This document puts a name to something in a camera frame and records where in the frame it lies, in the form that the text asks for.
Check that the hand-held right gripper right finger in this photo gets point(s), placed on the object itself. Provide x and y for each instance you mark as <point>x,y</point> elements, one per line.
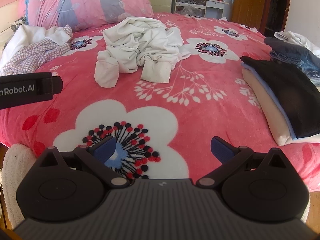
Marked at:
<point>220,151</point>

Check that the white crumpled garment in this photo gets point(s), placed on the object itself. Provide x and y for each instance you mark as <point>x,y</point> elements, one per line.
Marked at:
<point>295,37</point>

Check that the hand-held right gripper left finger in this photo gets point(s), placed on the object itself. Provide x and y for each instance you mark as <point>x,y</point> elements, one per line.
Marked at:
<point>105,150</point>

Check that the black folded garment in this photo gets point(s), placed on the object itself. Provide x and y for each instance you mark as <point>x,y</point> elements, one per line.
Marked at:
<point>287,92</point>

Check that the pink cream headboard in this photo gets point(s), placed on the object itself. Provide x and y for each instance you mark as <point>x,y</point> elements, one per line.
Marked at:
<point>8,5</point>

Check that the pink checked garment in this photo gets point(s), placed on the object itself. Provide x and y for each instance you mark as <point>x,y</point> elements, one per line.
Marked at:
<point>32,52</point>

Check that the light blue folded garment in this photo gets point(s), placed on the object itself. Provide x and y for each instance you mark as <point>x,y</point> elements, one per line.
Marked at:
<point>287,126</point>

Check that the cream folded garment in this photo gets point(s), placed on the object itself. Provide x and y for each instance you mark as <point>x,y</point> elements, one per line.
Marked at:
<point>265,110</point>

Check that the wooden door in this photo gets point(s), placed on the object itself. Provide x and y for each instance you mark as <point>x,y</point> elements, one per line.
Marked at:
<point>250,2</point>

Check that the clear plastic bag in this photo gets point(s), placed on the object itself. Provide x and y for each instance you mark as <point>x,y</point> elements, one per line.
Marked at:
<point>191,10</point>

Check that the pink grey floral quilt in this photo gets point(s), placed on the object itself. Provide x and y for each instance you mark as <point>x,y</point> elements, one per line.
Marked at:
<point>82,2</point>

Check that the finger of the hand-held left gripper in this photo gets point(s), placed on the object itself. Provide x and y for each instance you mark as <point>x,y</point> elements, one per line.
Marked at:
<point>53,85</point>

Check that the blue jeans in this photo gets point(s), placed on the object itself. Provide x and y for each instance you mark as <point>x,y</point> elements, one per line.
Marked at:
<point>307,65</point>

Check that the white desk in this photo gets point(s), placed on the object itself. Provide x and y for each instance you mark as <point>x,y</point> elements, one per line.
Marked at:
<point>215,6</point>

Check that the grey patterned pillow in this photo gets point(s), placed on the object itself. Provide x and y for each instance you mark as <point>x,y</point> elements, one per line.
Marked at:
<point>20,22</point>

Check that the dark grey garment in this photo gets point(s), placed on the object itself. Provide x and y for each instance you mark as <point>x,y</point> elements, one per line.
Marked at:
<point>282,46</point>

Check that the red floral blanket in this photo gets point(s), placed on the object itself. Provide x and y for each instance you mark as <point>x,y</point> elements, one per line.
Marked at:
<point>200,105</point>

